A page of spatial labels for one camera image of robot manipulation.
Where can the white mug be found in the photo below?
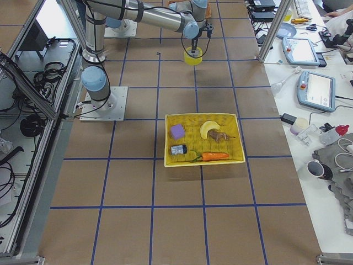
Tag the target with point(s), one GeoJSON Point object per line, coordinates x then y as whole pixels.
{"type": "Point", "coordinates": [315, 168]}

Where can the yellow toy banana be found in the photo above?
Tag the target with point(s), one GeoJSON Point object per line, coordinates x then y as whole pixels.
{"type": "Point", "coordinates": [206, 127]}

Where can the lower teach pendant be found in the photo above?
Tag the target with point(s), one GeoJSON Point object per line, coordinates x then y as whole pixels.
{"type": "Point", "coordinates": [316, 91]}

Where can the red bottle cap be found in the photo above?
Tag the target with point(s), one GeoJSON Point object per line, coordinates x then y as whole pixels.
{"type": "Point", "coordinates": [341, 130]}

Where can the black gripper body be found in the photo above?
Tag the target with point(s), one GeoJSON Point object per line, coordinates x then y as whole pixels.
{"type": "Point", "coordinates": [194, 43]}

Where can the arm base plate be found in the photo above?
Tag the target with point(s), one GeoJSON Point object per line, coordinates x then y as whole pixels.
{"type": "Point", "coordinates": [113, 110]}
{"type": "Point", "coordinates": [120, 29]}

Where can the yellow screwdriver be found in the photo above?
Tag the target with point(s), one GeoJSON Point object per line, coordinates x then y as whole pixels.
{"type": "Point", "coordinates": [299, 20]}

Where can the white lidded cup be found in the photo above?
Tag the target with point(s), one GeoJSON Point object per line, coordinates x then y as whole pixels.
{"type": "Point", "coordinates": [299, 125]}

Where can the yellow plastic basket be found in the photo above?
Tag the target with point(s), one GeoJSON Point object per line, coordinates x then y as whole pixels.
{"type": "Point", "coordinates": [191, 123]}

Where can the white keyboard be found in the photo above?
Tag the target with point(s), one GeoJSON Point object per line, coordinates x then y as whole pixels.
{"type": "Point", "coordinates": [302, 9]}

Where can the clear plastic bulb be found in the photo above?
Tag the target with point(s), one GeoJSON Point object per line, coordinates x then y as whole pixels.
{"type": "Point", "coordinates": [276, 87]}

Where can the light blue plate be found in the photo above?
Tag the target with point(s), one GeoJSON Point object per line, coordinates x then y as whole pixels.
{"type": "Point", "coordinates": [286, 30]}

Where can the brown wicker basket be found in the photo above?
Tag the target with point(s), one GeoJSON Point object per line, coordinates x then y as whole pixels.
{"type": "Point", "coordinates": [208, 13]}

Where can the upper teach pendant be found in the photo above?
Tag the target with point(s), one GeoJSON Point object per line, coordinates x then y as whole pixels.
{"type": "Point", "coordinates": [300, 51]}

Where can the grey cloth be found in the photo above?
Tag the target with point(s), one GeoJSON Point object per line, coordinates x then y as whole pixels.
{"type": "Point", "coordinates": [337, 162]}

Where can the aluminium frame post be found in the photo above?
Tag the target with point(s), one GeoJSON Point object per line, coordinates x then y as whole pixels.
{"type": "Point", "coordinates": [275, 25]}

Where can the orange toy carrot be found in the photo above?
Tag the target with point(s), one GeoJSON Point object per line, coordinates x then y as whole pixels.
{"type": "Point", "coordinates": [210, 156]}

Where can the brown toy animal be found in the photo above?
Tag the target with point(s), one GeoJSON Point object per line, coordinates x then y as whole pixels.
{"type": "Point", "coordinates": [217, 136]}

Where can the black power adapter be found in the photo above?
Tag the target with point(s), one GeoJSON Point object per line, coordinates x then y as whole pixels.
{"type": "Point", "coordinates": [288, 119]}

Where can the teach pendant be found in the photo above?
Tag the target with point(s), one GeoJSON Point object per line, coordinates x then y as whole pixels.
{"type": "Point", "coordinates": [300, 51]}
{"type": "Point", "coordinates": [316, 91]}

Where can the purple foam cube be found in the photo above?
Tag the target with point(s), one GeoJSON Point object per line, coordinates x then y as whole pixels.
{"type": "Point", "coordinates": [177, 131]}

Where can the yellow tape roll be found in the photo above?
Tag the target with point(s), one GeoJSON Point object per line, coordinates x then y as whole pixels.
{"type": "Point", "coordinates": [193, 58]}

